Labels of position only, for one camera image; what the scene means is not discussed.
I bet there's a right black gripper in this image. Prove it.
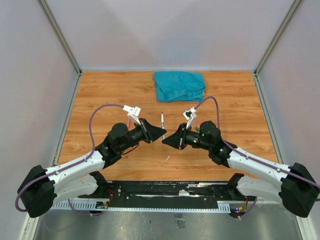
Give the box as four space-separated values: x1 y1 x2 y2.
162 122 212 151

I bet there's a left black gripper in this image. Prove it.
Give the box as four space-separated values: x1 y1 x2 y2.
118 118 167 153

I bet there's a white pen green cap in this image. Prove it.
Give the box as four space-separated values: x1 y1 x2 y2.
161 112 165 140

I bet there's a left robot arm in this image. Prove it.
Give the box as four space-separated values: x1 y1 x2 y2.
17 118 167 218

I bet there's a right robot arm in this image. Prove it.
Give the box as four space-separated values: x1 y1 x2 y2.
162 121 320 218

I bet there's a teal folded cloth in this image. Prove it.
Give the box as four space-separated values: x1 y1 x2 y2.
153 71 206 103

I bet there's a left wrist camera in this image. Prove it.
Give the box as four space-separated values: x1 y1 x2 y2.
122 105 141 125

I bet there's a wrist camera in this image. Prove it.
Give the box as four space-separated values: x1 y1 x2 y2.
122 105 141 125
183 107 197 129

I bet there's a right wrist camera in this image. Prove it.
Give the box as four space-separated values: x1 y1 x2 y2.
183 107 197 129

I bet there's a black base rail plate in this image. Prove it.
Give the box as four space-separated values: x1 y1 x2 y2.
77 179 257 208

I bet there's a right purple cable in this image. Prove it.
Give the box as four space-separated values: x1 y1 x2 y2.
194 96 320 202

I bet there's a grey slotted cable duct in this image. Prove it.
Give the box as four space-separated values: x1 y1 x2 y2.
51 200 231 214

